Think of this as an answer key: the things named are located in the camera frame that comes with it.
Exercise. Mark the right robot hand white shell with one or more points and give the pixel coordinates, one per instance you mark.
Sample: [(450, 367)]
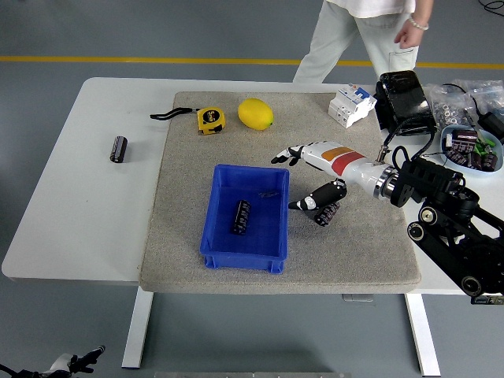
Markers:
[(342, 161)]

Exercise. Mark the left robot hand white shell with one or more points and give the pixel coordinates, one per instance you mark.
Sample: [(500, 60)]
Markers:
[(65, 362)]

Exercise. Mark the person's hand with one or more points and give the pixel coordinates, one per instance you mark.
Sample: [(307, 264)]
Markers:
[(409, 37)]

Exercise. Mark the black cylindrical battery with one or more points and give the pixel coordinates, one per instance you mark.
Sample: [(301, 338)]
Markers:
[(119, 149), (241, 217), (328, 216)]

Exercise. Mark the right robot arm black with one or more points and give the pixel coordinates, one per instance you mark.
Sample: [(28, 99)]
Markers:
[(445, 212)]

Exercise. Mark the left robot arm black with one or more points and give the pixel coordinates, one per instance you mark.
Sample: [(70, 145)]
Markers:
[(23, 373)]

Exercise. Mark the blue plastic box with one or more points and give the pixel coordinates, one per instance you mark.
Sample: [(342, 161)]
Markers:
[(260, 244)]

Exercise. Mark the grey box under table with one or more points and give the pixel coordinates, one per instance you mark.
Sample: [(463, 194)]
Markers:
[(357, 297)]

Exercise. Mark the white circuit breaker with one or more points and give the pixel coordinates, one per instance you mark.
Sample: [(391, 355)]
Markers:
[(351, 106)]

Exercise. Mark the glossy black case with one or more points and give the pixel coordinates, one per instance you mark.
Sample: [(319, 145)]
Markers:
[(405, 98)]

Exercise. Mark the person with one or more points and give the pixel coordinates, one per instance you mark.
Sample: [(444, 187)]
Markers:
[(334, 35)]

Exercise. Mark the white table leg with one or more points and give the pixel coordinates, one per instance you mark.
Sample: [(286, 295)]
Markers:
[(136, 330), (423, 334)]

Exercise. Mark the clear plastic bag of parts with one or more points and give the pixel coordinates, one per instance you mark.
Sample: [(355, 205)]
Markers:
[(449, 108), (486, 94)]

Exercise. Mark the grey-brown mat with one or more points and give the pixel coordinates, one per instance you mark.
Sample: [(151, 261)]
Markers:
[(346, 260)]

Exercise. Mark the yellow lemon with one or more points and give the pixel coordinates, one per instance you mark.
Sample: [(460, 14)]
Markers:
[(256, 113)]

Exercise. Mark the black power adapter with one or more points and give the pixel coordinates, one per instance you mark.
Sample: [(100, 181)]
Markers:
[(494, 124)]

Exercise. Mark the green small parts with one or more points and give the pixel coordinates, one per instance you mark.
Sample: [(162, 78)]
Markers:
[(482, 146)]

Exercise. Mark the yellow tape measure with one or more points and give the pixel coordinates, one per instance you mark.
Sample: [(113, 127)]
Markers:
[(211, 120)]

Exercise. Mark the light blue bowl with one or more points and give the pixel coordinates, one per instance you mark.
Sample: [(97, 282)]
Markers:
[(496, 171)]

